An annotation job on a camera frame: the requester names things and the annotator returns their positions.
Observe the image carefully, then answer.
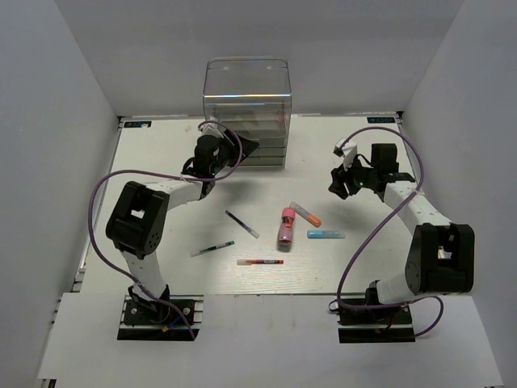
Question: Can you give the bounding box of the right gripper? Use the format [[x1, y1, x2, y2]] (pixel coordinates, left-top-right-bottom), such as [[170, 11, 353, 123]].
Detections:
[[329, 152, 378, 200]]

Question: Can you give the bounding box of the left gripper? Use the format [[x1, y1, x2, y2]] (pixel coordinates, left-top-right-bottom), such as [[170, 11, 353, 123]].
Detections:
[[211, 129, 260, 176]]

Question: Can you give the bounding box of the clear drawer organizer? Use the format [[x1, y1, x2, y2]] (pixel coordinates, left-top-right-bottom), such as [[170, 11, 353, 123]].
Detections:
[[200, 57, 292, 169]]

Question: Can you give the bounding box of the pink glue bottle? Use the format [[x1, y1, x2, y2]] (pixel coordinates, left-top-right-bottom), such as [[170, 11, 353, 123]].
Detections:
[[276, 207, 296, 252]]

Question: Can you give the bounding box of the clear organizer lid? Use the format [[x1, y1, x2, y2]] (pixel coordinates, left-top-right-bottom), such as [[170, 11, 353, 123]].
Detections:
[[204, 57, 292, 98]]

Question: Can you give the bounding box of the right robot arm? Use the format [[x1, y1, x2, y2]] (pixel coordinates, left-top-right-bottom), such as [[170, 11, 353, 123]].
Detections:
[[329, 141, 475, 323]]

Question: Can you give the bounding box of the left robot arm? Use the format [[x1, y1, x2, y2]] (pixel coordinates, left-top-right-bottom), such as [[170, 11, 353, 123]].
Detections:
[[106, 129, 259, 323]]

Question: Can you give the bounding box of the orange capped marker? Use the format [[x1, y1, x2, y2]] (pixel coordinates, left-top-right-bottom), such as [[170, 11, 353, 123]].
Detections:
[[289, 201, 322, 228]]

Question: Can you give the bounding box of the blue eraser case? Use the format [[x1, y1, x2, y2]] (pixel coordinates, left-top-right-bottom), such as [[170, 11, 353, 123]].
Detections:
[[306, 230, 345, 239]]

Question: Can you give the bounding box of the purple pen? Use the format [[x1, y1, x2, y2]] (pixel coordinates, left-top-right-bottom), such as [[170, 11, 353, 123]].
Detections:
[[225, 210, 259, 238]]

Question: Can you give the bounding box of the green pen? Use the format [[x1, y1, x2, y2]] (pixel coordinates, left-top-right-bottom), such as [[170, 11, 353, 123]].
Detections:
[[191, 241, 235, 257]]

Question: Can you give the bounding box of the red pen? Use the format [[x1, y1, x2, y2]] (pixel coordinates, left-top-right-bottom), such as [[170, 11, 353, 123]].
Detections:
[[237, 259, 284, 266]]

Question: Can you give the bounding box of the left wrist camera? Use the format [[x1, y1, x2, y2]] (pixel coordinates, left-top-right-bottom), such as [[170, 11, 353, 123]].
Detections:
[[198, 123, 222, 138]]

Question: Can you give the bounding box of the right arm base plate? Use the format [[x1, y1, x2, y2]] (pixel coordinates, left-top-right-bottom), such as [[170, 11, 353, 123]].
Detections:
[[328, 300, 415, 344]]

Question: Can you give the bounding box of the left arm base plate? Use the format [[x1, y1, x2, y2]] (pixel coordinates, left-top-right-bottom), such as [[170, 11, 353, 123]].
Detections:
[[117, 295, 204, 342]]

